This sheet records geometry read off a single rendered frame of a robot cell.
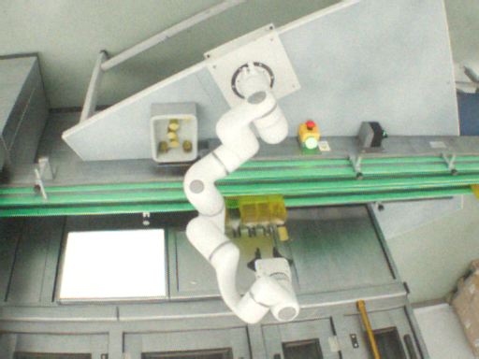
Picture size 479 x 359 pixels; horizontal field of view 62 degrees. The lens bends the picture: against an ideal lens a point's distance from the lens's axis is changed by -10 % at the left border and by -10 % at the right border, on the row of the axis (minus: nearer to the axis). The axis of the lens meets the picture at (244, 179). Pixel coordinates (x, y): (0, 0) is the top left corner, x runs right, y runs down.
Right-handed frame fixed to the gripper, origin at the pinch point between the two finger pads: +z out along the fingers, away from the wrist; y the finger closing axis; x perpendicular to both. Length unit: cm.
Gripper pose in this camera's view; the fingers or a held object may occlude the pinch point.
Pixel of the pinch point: (267, 253)
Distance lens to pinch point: 140.5
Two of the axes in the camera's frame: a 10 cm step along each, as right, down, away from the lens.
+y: 9.9, -0.3, 1.5
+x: 0.3, -9.1, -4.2
